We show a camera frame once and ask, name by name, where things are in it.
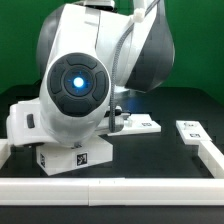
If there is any small white cabinet panel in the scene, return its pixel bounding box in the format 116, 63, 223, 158
176, 120, 211, 145

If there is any long white cabinet door panel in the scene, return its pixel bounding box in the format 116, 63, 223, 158
109, 120, 161, 136

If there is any white front border rail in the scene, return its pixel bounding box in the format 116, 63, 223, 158
0, 178, 224, 206

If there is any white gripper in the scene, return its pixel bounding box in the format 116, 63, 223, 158
5, 99, 131, 148

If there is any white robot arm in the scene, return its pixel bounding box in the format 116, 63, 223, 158
7, 0, 175, 147

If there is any white right border rail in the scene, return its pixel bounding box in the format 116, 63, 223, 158
198, 141, 224, 179

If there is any white left border rail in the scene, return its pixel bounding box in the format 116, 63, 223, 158
0, 139, 11, 169

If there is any white border rail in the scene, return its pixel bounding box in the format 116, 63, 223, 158
0, 178, 224, 206
198, 141, 224, 179
0, 139, 11, 169

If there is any grey cable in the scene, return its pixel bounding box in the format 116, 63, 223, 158
109, 0, 161, 133

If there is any white sheet with fiducial markers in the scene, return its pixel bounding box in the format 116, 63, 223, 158
124, 114, 152, 123

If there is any white cabinet drawer block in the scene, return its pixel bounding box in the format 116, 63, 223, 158
36, 136, 113, 176

